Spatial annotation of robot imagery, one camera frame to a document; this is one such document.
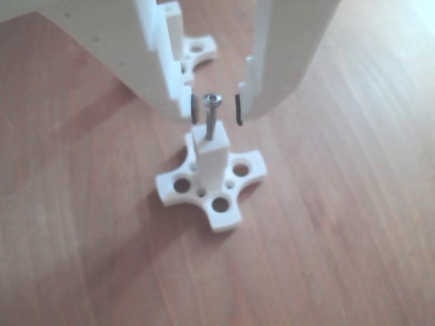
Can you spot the white cross-base post stand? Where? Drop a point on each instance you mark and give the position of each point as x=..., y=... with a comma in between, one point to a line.
x=214, y=159
x=200, y=51

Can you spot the silver metal screw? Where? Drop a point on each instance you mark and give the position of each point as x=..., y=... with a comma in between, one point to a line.
x=211, y=112

